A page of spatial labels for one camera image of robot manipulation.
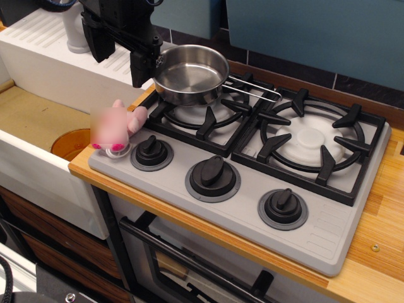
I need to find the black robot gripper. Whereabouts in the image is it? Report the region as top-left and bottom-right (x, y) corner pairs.
(80, 0), (162, 88)

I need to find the pink stuffed pig toy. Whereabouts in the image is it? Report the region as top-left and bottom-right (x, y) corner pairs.
(90, 99), (147, 153)

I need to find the stainless steel pan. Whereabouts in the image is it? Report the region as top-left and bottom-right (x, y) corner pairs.
(153, 44), (283, 107)

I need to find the grey toy faucet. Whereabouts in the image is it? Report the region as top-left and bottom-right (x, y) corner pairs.
(62, 1), (90, 54)

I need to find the white toy sink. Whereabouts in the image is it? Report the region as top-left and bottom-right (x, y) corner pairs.
(1, 9), (143, 239)

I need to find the black left stove knob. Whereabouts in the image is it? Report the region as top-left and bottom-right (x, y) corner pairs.
(130, 135), (174, 172)

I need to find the black stove knob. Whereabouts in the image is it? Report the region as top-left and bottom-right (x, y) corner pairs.
(130, 135), (174, 172)
(258, 188), (309, 231)
(185, 155), (241, 203)

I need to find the black left burner grate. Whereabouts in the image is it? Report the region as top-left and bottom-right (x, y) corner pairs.
(141, 73), (278, 157)

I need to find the black burner grate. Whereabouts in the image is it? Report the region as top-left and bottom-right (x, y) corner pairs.
(232, 89), (391, 206)
(141, 73), (278, 157)

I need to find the black middle stove knob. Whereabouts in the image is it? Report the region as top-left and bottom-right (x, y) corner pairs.
(185, 155), (241, 203)

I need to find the wooden drawer unit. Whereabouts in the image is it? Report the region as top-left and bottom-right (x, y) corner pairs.
(1, 188), (133, 302)

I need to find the toy oven door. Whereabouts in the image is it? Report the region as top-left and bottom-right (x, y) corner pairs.
(110, 195), (333, 302)

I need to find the grey toy stovetop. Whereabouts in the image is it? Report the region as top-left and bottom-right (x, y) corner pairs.
(88, 88), (391, 276)

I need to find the black right burner grate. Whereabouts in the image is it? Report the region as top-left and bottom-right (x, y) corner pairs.
(232, 89), (391, 206)

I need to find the black right stove knob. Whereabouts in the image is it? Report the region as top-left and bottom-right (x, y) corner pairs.
(258, 188), (309, 231)

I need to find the black braided cable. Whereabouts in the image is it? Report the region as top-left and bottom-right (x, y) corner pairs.
(0, 254), (16, 303)

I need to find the black oven door handle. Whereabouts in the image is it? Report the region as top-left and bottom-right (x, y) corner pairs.
(119, 211), (273, 302)

